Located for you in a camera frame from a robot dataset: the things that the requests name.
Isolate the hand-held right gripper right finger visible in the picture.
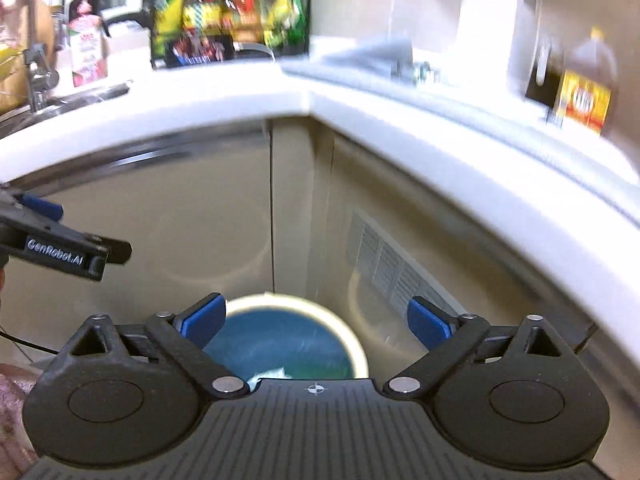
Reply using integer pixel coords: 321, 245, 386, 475
382, 296, 582, 402

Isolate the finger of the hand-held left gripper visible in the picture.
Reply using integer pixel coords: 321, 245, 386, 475
0, 186, 64, 224
0, 209, 133, 265

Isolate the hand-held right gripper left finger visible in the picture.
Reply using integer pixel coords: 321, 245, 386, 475
59, 292, 251, 402

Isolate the white tissue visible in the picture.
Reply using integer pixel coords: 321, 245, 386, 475
249, 366, 294, 387

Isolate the cream rimmed blue bin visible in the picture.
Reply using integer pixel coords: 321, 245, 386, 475
200, 292, 369, 394

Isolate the grey vent grille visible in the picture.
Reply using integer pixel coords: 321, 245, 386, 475
345, 209, 462, 322

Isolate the stainless steel sink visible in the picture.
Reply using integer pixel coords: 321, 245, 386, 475
0, 82, 132, 129

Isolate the chrome faucet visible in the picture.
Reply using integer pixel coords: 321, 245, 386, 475
22, 9, 62, 114

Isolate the beige vented cabinet door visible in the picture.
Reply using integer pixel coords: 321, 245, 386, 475
326, 129, 640, 392

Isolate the beige narrow corner panel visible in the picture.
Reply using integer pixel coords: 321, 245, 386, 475
269, 114, 334, 307

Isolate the pink fuzzy cloth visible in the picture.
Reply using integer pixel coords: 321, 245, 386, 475
0, 362, 44, 472

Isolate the dark printed packet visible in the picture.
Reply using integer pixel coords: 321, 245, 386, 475
172, 34, 236, 67

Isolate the row of colourful snack packets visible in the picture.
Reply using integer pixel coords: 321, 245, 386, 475
153, 0, 309, 49

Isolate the grey counter mat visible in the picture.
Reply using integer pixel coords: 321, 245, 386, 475
279, 34, 452, 92

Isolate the yellow labelled bottle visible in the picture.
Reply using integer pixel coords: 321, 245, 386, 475
554, 27, 619, 137

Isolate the white appliance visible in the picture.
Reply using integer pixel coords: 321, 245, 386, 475
457, 0, 544, 99

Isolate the black cable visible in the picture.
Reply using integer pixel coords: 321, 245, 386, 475
0, 329, 59, 354

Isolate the chrome cabinet handle rail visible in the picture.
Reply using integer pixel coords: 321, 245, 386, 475
0, 142, 267, 189

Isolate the black wire rack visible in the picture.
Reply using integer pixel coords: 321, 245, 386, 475
150, 0, 312, 70

